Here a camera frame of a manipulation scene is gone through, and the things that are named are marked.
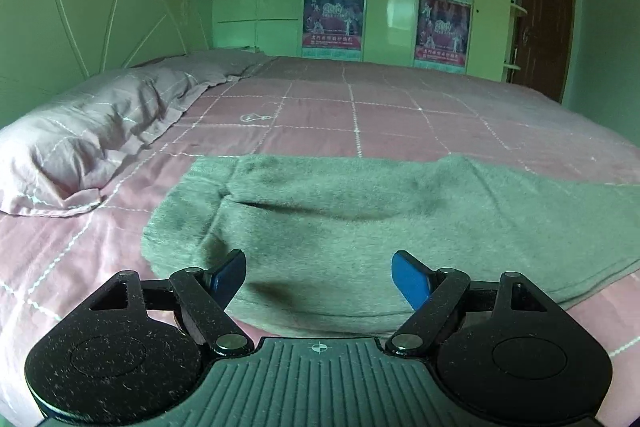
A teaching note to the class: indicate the grey-green pants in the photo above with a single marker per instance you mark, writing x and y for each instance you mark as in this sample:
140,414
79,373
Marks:
350,227

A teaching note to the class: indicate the large pink pillow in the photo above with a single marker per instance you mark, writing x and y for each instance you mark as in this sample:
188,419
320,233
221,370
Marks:
90,132

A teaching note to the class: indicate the wall poster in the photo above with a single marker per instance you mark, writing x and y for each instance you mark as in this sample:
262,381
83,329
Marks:
442,27
332,14

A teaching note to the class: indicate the bed with pink checked sheet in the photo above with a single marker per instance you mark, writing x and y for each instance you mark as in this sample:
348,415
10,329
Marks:
395,112

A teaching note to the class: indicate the cream headboard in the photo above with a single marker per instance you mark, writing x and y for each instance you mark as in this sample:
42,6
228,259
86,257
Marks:
75,17

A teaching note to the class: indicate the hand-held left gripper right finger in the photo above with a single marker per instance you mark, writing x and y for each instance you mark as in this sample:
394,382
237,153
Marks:
407,279

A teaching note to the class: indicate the brown wooden door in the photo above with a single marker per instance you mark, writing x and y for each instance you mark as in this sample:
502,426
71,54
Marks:
545,22

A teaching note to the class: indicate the cream corner shelf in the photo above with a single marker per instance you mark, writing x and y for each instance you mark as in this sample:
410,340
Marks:
517,9

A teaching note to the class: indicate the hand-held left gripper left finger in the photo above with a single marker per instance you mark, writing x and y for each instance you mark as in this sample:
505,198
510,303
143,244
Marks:
227,274

